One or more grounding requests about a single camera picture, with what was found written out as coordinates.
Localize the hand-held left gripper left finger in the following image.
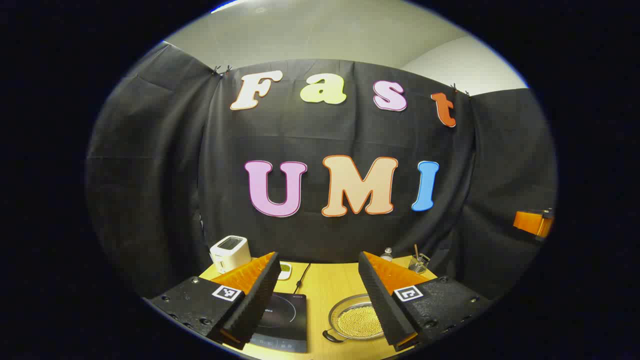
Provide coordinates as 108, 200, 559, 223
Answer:
150, 251, 282, 351

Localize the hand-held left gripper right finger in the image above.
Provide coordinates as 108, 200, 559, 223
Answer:
358, 251, 493, 352

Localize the black induction cooktop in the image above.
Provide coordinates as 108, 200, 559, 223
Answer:
248, 291, 308, 354

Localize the steel pot with soybeans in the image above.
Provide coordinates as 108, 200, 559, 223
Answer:
322, 293, 388, 344

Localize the black power cable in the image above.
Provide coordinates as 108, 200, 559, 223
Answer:
293, 263, 312, 295

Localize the white toaster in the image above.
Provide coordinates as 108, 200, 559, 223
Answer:
209, 235, 252, 274

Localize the wire mesh holder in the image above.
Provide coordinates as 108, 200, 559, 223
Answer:
408, 253, 431, 275

